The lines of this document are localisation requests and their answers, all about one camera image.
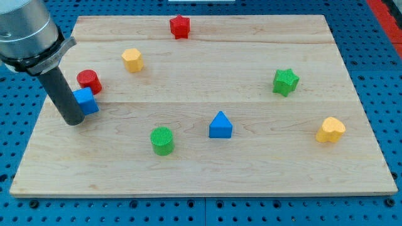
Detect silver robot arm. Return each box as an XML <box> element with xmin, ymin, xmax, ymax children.
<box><xmin>1</xmin><ymin>0</ymin><xmax>76</xmax><ymax>76</ymax></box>

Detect yellow hexagon block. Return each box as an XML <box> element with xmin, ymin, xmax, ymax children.
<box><xmin>121</xmin><ymin>48</ymin><xmax>144</xmax><ymax>73</ymax></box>

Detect blue triangle block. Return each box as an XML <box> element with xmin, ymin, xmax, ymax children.
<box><xmin>209</xmin><ymin>111</ymin><xmax>233</xmax><ymax>139</ymax></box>

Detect wooden board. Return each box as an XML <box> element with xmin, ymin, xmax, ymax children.
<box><xmin>9</xmin><ymin>15</ymin><xmax>398</xmax><ymax>198</ymax></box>

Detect green cylinder block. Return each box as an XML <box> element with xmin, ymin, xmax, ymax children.
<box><xmin>150</xmin><ymin>127</ymin><xmax>174</xmax><ymax>156</ymax></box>

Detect red star block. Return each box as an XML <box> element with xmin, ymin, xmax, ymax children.
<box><xmin>170</xmin><ymin>15</ymin><xmax>190</xmax><ymax>40</ymax></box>

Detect green star block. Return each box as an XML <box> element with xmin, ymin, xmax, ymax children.
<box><xmin>273</xmin><ymin>68</ymin><xmax>300</xmax><ymax>97</ymax></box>

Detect blue cube block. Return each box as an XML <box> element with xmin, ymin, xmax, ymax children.
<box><xmin>73</xmin><ymin>87</ymin><xmax>99</xmax><ymax>115</ymax></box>

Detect red cylinder block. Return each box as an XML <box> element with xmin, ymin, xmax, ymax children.
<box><xmin>77</xmin><ymin>69</ymin><xmax>102</xmax><ymax>95</ymax></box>

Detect yellow heart block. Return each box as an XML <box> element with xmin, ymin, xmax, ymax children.
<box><xmin>315</xmin><ymin>117</ymin><xmax>346</xmax><ymax>143</ymax></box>

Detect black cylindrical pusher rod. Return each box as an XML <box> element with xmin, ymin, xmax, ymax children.
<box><xmin>37</xmin><ymin>67</ymin><xmax>85</xmax><ymax>126</ymax></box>

